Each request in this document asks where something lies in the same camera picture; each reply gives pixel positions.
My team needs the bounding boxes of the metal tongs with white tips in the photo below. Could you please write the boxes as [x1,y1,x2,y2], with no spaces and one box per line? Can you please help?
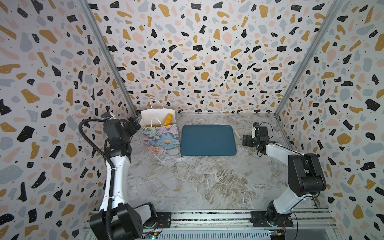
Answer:
[234,130,242,141]

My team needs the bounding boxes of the floral paper bag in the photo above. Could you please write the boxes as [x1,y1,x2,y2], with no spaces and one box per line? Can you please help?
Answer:
[140,100,180,153]

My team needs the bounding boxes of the smooth oval bread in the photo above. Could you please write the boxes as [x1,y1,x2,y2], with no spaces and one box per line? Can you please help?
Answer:
[162,114,173,126]

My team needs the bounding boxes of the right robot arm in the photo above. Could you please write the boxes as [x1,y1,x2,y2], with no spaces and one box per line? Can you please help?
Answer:
[242,123,327,227]

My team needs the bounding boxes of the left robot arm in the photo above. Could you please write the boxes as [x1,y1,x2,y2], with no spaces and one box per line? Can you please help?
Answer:
[90,113,158,240]

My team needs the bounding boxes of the teal plastic tray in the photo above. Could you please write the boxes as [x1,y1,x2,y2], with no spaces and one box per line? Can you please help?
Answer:
[180,125,237,157]

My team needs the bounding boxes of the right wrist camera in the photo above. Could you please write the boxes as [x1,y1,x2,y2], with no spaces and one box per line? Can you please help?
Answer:
[252,123,260,138]

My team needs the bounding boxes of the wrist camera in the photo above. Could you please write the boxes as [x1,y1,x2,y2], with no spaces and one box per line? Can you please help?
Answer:
[252,123,260,138]
[101,112,116,121]

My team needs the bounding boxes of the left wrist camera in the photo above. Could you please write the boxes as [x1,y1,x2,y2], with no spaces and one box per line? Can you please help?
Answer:
[101,112,116,121]

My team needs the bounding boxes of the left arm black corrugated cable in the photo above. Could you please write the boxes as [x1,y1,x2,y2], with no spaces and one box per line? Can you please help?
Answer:
[78,118,116,240]

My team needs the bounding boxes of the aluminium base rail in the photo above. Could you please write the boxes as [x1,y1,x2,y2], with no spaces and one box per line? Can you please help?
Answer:
[82,209,340,240]

